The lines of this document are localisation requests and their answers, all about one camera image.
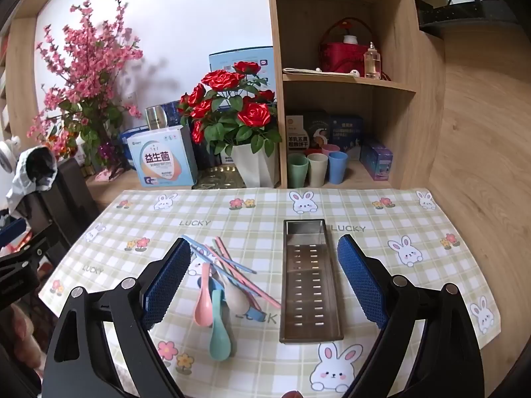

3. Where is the checked rabbit print tablecloth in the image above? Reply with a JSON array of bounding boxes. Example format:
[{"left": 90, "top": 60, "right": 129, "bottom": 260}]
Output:
[{"left": 39, "top": 186, "right": 504, "bottom": 398}]

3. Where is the light blue cardboard box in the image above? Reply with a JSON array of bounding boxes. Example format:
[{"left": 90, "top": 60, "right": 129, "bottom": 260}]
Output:
[{"left": 208, "top": 46, "right": 274, "bottom": 88}]

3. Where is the gold metal tray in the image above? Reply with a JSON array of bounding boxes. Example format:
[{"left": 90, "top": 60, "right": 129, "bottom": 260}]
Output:
[{"left": 195, "top": 165, "right": 243, "bottom": 190}]

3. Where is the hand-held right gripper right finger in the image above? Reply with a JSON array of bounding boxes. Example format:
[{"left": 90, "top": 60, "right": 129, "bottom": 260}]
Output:
[{"left": 337, "top": 234, "right": 484, "bottom": 398}]

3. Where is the blue spoon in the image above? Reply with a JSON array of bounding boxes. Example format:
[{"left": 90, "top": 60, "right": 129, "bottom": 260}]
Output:
[{"left": 207, "top": 276, "right": 266, "bottom": 323}]

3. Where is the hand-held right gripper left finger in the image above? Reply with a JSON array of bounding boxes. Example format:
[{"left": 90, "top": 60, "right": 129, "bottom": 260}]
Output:
[{"left": 41, "top": 238, "right": 191, "bottom": 398}]

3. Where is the pink chopstick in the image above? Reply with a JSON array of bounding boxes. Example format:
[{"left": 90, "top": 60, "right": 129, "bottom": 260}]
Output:
[
  {"left": 215, "top": 237, "right": 282, "bottom": 309},
  {"left": 212, "top": 238, "right": 262, "bottom": 295}
]

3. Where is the beige spoon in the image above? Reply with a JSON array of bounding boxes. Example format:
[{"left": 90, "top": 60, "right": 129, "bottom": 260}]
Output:
[{"left": 209, "top": 257, "right": 252, "bottom": 316}]

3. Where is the black chair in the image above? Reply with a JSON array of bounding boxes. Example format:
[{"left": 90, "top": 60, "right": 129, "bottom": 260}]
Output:
[{"left": 21, "top": 157, "right": 100, "bottom": 253}]

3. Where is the folded white cloth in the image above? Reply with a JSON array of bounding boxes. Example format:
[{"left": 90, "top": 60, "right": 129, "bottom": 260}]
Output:
[{"left": 283, "top": 66, "right": 359, "bottom": 79}]

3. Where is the blue cup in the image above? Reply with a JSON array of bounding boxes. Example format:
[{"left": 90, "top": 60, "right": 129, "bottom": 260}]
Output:
[{"left": 329, "top": 151, "right": 348, "bottom": 185}]

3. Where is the red artificial rose plant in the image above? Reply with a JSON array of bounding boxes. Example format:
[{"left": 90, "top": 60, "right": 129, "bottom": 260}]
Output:
[{"left": 178, "top": 61, "right": 282, "bottom": 158}]

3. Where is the white and blue carton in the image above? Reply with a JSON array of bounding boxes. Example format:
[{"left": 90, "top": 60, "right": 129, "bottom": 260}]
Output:
[{"left": 126, "top": 124, "right": 199, "bottom": 188}]

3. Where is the clear glass bottle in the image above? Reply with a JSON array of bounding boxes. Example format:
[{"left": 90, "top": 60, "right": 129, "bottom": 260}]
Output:
[{"left": 364, "top": 42, "right": 381, "bottom": 79}]

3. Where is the stainless steel tumbler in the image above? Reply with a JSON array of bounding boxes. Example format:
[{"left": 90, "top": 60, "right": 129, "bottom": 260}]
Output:
[{"left": 145, "top": 105, "right": 167, "bottom": 131}]

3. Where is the white and dark snack box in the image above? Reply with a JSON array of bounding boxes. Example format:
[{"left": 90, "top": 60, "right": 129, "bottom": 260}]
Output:
[{"left": 285, "top": 110, "right": 330, "bottom": 154}]

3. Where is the red gift basket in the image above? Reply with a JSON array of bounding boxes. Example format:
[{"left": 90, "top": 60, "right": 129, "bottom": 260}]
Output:
[{"left": 319, "top": 17, "right": 384, "bottom": 77}]

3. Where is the green cup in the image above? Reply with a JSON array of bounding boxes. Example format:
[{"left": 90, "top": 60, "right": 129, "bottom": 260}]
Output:
[{"left": 287, "top": 153, "right": 310, "bottom": 188}]

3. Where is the crumpled white and black cloth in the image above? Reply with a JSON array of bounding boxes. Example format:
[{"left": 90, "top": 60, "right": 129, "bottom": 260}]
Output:
[{"left": 6, "top": 147, "right": 59, "bottom": 218}]

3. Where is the teal spoon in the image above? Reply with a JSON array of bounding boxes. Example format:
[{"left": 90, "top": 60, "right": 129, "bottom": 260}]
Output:
[{"left": 208, "top": 288, "right": 233, "bottom": 361}]

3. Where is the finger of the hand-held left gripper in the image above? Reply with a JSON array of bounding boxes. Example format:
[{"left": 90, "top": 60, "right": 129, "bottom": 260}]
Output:
[
  {"left": 0, "top": 218, "right": 54, "bottom": 268},
  {"left": 0, "top": 263, "right": 42, "bottom": 304}
]

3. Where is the purple box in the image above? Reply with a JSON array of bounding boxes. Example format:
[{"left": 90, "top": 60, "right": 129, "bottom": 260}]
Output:
[{"left": 360, "top": 139, "right": 394, "bottom": 182}]

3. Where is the pink artificial blossom bouquet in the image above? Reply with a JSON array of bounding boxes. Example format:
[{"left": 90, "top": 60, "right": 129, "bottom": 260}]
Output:
[{"left": 27, "top": 0, "right": 145, "bottom": 175}]

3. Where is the beige cup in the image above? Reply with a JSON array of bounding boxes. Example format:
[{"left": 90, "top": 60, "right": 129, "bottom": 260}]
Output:
[{"left": 307, "top": 153, "right": 329, "bottom": 187}]

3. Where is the pink spoon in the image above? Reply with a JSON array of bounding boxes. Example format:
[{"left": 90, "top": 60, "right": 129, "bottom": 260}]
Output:
[{"left": 194, "top": 262, "right": 213, "bottom": 326}]

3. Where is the wooden shelf unit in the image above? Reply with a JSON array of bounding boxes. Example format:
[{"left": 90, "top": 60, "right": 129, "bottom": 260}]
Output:
[{"left": 265, "top": 0, "right": 446, "bottom": 191}]

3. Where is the blue night scene box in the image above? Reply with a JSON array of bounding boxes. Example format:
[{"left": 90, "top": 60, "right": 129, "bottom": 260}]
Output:
[{"left": 328, "top": 114, "right": 363, "bottom": 160}]

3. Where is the stainless steel utensil tray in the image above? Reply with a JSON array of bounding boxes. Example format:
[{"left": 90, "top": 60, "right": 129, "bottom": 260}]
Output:
[{"left": 280, "top": 218, "right": 346, "bottom": 344}]

